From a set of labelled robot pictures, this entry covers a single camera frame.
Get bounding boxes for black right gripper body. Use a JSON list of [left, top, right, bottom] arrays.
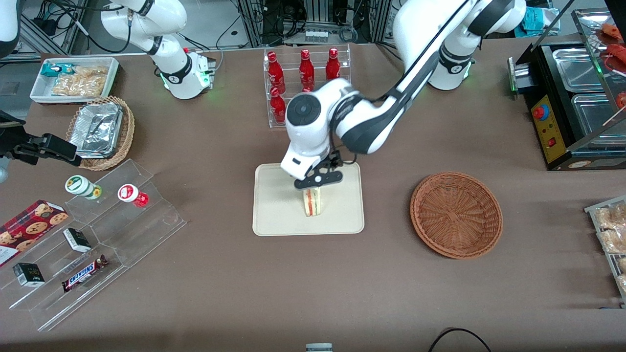
[[0, 110, 36, 164]]

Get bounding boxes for sandwich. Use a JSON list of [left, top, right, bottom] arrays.
[[303, 188, 322, 218]]

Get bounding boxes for cream plastic tray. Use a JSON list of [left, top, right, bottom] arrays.
[[252, 162, 365, 237]]

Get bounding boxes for small oval wicker basket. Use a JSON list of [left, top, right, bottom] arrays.
[[66, 96, 136, 172]]

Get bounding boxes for round brown wicker basket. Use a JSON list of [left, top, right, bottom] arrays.
[[410, 172, 503, 260]]

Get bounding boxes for grey pastry tray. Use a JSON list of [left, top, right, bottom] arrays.
[[584, 195, 626, 302]]

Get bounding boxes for stacked foil containers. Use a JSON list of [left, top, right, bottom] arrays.
[[68, 101, 123, 159]]

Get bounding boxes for green lid cup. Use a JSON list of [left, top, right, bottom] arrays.
[[65, 175, 103, 200]]

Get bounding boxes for clear acrylic bottle rack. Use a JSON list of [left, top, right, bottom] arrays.
[[264, 44, 352, 129]]

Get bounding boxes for white rectangular snack bin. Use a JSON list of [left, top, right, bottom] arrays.
[[30, 57, 120, 105]]

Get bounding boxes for bagged crackers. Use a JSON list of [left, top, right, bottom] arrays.
[[51, 66, 109, 97]]

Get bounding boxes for teal snack packet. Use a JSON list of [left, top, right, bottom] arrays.
[[41, 63, 75, 78]]

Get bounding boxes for red cookie box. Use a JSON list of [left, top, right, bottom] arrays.
[[0, 199, 69, 267]]

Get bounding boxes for red lid cup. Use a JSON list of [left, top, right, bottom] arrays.
[[117, 183, 150, 208]]

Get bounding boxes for small black box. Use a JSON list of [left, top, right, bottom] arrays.
[[12, 262, 45, 287], [62, 227, 92, 253]]

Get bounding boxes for clear acrylic step display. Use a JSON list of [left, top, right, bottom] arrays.
[[0, 158, 188, 332]]

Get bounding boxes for Snickers chocolate bar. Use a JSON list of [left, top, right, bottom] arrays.
[[61, 254, 109, 293]]

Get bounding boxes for black food warmer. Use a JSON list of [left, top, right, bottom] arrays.
[[508, 7, 626, 171]]

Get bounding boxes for teal plastic bag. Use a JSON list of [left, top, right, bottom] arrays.
[[514, 6, 559, 38]]

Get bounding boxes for steel food pan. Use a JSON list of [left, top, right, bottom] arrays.
[[552, 47, 608, 93], [571, 92, 626, 136]]

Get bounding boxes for bagged pastry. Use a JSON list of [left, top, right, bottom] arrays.
[[593, 203, 626, 231], [599, 229, 626, 255]]

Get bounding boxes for thin black camera cable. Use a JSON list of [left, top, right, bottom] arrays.
[[329, 122, 358, 168]]

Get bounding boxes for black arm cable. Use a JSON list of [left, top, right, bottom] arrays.
[[46, 0, 164, 55]]

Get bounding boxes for black cable loop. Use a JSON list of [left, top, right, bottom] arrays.
[[428, 327, 492, 352]]

